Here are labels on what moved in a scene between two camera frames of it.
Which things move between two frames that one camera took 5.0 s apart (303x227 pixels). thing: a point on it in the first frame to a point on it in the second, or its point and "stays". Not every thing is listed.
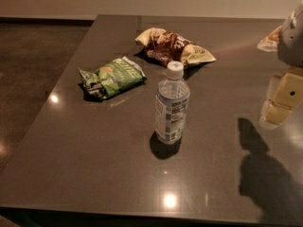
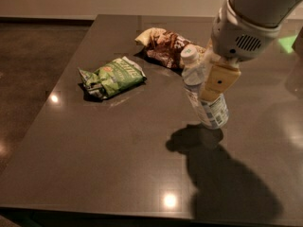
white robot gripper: x=292 y=42 to x=235 y=38
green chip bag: x=114 y=78 stays
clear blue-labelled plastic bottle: x=171 y=104 to x=212 y=112
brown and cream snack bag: x=165 y=47 stays
